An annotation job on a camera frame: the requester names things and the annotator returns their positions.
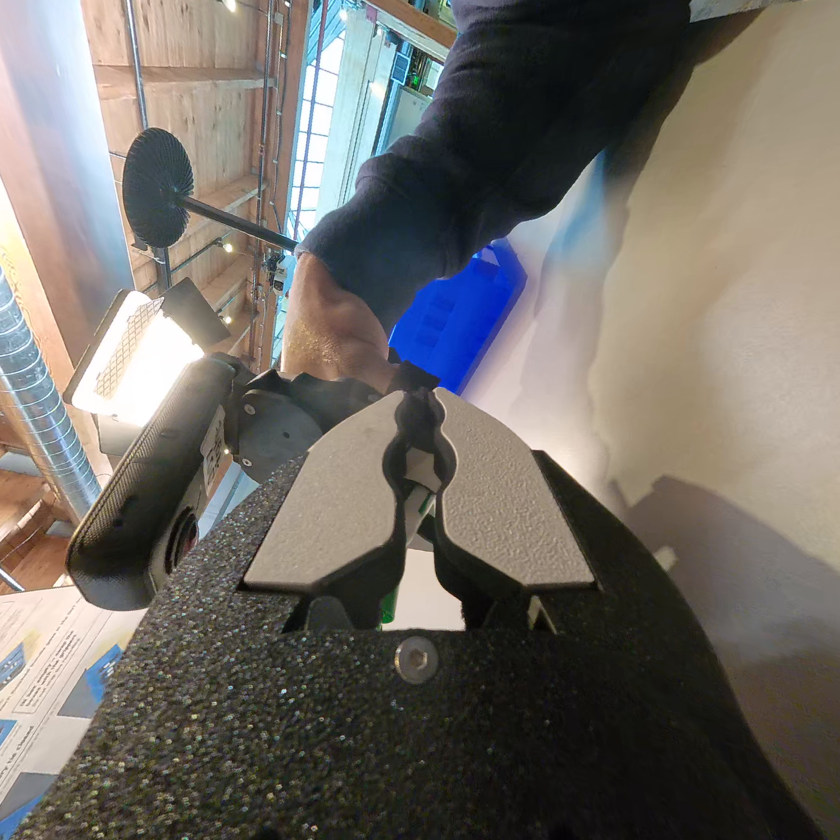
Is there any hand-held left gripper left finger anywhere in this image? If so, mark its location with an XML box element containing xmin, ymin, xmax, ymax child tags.
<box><xmin>243</xmin><ymin>390</ymin><xmax>412</xmax><ymax>620</ymax></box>

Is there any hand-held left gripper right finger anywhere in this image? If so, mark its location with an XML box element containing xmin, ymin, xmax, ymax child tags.
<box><xmin>430</xmin><ymin>386</ymin><xmax>597</xmax><ymax>628</ymax></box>

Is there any green dry erase marker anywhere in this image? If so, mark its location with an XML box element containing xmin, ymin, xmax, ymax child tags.
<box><xmin>378</xmin><ymin>447</ymin><xmax>442</xmax><ymax>628</ymax></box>

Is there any blue plastic bin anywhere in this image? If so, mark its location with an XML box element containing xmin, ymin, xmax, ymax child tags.
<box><xmin>389</xmin><ymin>238</ymin><xmax>530</xmax><ymax>396</ymax></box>

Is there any black ceiling lamp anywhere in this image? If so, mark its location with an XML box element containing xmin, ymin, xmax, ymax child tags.
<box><xmin>61</xmin><ymin>126</ymin><xmax>236</xmax><ymax>429</ymax></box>

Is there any white paper notice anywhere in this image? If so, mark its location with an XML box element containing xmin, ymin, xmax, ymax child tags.
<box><xmin>0</xmin><ymin>586</ymin><xmax>148</xmax><ymax>809</ymax></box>

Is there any black lamp pole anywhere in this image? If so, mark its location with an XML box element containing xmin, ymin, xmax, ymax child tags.
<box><xmin>178</xmin><ymin>193</ymin><xmax>301</xmax><ymax>254</ymax></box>

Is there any silver ventilation duct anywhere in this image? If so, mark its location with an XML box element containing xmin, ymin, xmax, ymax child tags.
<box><xmin>0</xmin><ymin>268</ymin><xmax>105</xmax><ymax>521</ymax></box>

